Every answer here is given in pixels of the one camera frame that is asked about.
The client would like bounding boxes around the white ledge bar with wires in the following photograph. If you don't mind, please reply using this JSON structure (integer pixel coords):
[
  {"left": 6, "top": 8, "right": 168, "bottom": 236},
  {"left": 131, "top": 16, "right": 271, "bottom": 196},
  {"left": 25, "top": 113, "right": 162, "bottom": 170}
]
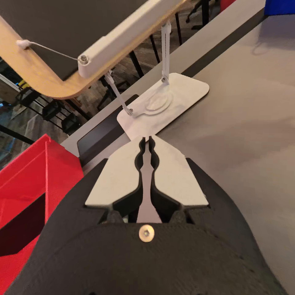
[{"left": 16, "top": 0, "right": 183, "bottom": 79}]

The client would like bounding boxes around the red plastic bin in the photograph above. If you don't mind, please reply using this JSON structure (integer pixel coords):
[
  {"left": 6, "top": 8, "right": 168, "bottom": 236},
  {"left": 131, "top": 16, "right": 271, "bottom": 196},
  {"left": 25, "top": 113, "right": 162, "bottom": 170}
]
[{"left": 0, "top": 134, "right": 84, "bottom": 295}]

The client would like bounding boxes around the black office chair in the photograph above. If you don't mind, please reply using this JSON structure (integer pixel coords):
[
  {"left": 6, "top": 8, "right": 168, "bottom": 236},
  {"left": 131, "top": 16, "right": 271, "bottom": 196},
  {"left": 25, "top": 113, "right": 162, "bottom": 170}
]
[{"left": 185, "top": 0, "right": 210, "bottom": 30}]

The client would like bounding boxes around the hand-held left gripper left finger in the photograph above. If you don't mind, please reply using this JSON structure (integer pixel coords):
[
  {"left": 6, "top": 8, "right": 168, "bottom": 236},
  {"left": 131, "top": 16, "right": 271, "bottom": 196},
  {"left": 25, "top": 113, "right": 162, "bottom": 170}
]
[{"left": 85, "top": 136, "right": 146, "bottom": 223}]

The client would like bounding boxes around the blue plastic bin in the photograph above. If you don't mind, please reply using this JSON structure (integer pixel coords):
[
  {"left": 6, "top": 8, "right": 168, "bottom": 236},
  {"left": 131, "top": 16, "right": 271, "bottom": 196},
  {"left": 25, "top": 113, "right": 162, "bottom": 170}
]
[{"left": 264, "top": 0, "right": 295, "bottom": 16}]

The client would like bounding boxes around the black wire rack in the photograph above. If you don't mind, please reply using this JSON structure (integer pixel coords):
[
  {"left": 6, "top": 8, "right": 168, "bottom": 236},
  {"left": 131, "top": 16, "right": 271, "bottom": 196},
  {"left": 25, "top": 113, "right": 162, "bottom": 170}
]
[{"left": 16, "top": 88, "right": 79, "bottom": 134}]

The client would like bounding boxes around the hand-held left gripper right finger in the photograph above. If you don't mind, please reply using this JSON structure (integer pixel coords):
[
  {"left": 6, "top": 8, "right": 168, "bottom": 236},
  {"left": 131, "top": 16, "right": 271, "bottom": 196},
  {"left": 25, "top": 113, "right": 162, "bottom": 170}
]
[{"left": 149, "top": 135, "right": 209, "bottom": 223}]

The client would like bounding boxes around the black bin divider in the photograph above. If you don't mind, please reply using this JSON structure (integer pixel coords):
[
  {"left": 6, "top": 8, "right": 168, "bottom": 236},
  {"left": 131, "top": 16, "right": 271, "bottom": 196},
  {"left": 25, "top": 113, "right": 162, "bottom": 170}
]
[{"left": 0, "top": 193, "right": 46, "bottom": 257}]

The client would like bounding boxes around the black sheet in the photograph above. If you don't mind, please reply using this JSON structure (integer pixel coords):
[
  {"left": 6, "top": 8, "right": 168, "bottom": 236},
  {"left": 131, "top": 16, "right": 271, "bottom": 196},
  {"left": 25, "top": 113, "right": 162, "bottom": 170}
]
[{"left": 0, "top": 0, "right": 148, "bottom": 81}]

